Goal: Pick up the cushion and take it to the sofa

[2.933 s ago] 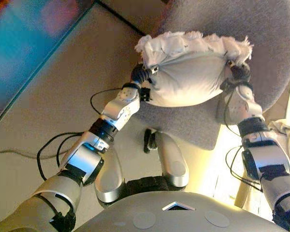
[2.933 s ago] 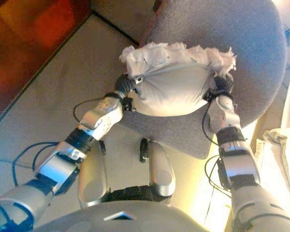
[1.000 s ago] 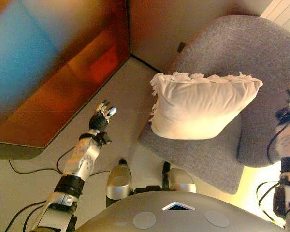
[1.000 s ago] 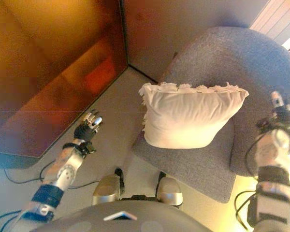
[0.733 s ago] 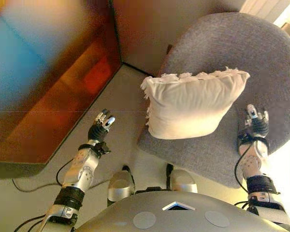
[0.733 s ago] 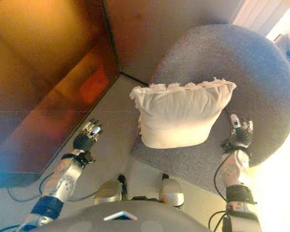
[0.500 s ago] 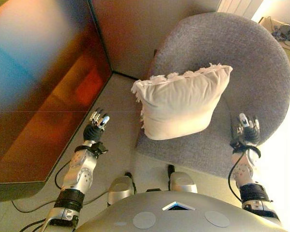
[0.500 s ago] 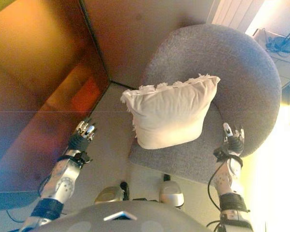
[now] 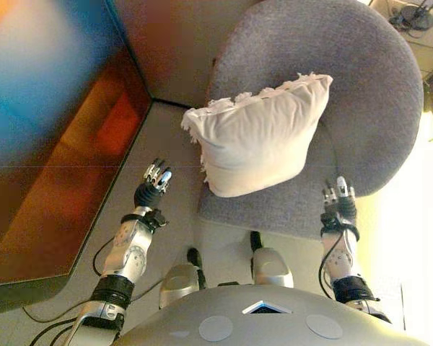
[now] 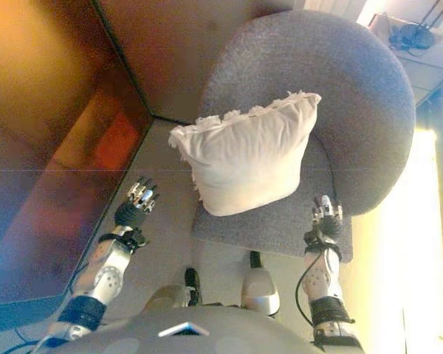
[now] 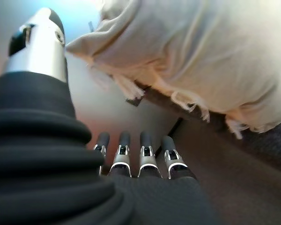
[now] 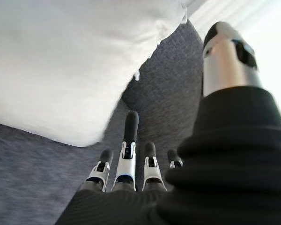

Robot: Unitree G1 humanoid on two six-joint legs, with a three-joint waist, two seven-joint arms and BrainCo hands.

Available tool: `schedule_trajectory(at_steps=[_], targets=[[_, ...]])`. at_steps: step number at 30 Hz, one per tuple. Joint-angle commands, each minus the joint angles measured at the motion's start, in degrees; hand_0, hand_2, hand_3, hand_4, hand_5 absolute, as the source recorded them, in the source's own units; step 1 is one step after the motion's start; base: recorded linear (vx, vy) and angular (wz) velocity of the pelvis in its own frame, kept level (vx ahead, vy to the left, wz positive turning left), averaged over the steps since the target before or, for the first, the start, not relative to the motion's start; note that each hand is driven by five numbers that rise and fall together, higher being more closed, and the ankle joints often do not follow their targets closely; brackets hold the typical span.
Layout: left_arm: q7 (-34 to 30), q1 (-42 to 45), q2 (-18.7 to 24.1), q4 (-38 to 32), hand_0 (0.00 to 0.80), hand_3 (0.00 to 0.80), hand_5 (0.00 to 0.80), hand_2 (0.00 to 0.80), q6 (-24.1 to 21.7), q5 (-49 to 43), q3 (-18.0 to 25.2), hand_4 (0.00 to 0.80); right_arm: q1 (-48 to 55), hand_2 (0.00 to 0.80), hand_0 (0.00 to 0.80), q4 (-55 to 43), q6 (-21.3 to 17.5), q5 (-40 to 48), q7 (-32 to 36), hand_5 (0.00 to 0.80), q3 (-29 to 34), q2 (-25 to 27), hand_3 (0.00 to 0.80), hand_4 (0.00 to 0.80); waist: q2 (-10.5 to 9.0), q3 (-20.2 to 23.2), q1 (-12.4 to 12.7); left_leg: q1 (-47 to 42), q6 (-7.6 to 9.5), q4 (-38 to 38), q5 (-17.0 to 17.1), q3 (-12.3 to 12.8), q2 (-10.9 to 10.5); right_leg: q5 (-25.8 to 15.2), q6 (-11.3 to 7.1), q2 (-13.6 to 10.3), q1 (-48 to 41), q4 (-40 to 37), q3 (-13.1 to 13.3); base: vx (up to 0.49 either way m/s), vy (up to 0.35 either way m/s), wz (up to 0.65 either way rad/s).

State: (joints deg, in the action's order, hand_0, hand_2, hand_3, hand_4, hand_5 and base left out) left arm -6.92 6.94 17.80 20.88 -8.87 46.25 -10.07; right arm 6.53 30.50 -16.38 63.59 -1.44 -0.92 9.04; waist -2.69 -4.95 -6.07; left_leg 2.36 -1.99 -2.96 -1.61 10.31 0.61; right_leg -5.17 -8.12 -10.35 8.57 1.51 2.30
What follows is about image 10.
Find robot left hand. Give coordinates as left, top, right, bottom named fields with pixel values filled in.
left=114, top=176, right=159, bottom=228

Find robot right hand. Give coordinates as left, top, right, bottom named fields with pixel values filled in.
left=304, top=195, right=344, bottom=244

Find white frilled cushion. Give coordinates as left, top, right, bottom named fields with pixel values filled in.
left=168, top=91, right=322, bottom=217

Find silver robot right leg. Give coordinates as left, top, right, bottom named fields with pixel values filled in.
left=241, top=250, right=281, bottom=318

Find grey robot torso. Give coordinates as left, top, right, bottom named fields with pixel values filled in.
left=47, top=306, right=318, bottom=354

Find brown wooden cabinet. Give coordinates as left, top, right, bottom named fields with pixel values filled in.
left=0, top=0, right=152, bottom=325

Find grey fabric armchair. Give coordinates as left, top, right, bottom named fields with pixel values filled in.
left=191, top=10, right=416, bottom=263

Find white slatted panel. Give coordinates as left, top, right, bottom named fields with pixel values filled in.
left=302, top=0, right=360, bottom=12

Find thin black metal rods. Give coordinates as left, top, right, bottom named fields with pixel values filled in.
left=423, top=0, right=443, bottom=27

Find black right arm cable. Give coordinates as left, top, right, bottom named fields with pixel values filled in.
left=294, top=250, right=335, bottom=327

